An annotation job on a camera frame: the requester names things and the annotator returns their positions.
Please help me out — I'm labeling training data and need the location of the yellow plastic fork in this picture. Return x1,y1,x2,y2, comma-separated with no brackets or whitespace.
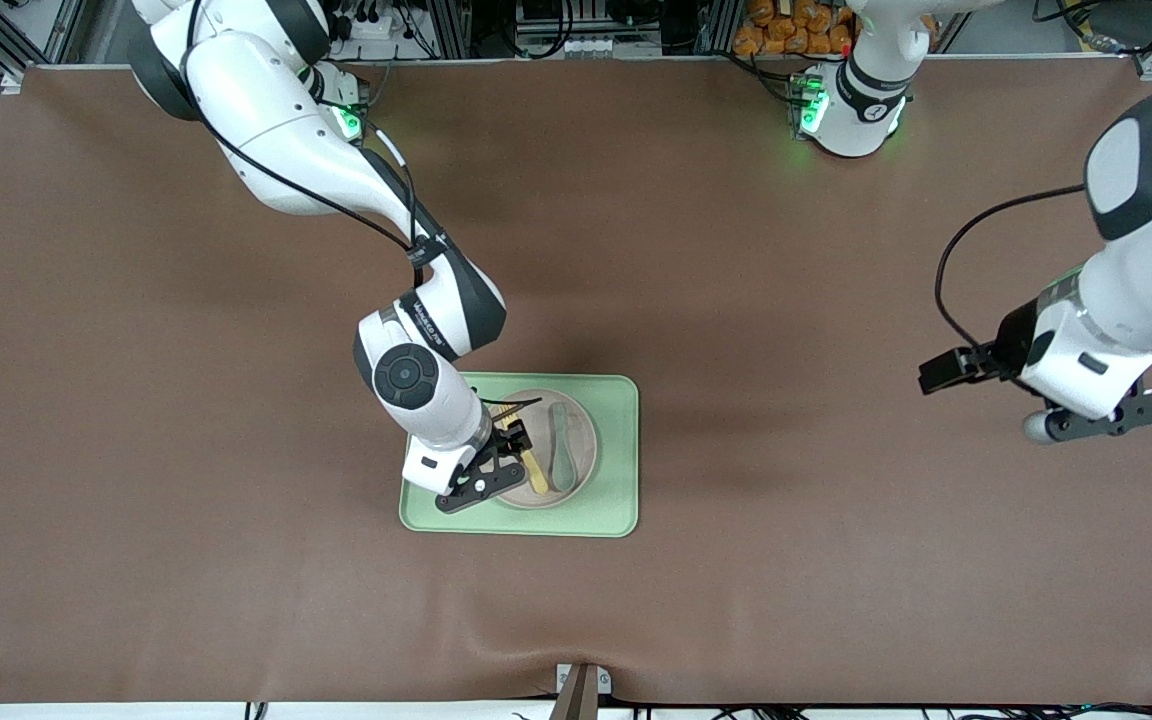
493,404,550,496

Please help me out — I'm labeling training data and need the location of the teal green plastic spoon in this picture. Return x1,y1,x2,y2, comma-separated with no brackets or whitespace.
547,402,582,493

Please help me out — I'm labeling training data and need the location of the beige round plate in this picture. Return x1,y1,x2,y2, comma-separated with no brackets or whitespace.
481,388,599,511

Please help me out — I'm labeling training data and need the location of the light green rectangular tray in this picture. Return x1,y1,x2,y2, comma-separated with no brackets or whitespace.
398,371,640,539

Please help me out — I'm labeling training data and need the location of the brown table cover mat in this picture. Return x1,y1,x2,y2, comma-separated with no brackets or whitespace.
0,55,1152,706

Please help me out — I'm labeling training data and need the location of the orange netted items pile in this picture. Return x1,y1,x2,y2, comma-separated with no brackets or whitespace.
733,0,855,57

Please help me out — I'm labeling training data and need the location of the white power strip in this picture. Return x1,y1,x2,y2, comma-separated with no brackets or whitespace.
331,8,417,43

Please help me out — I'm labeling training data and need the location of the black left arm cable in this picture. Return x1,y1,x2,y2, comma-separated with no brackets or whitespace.
935,183,1087,353

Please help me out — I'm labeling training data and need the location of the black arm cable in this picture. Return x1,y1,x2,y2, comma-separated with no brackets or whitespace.
180,0,544,413
935,183,1087,353

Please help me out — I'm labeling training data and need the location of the metal table edge bracket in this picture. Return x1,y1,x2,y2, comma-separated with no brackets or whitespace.
554,662,613,720

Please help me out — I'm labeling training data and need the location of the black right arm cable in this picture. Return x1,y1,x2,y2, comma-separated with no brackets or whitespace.
180,0,544,413

